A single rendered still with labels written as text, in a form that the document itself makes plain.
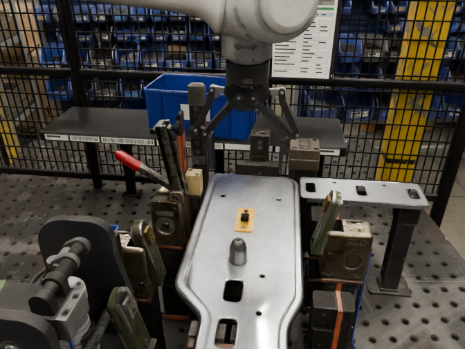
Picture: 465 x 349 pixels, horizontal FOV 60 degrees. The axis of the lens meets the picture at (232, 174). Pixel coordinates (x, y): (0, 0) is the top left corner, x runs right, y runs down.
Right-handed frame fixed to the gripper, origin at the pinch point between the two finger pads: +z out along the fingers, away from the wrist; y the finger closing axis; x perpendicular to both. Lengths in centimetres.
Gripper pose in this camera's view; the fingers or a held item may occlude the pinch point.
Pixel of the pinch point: (245, 163)
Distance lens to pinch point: 80.1
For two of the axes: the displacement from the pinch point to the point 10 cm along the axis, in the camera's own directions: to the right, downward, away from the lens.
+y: 9.9, 0.6, -1.1
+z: 0.0, 8.7, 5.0
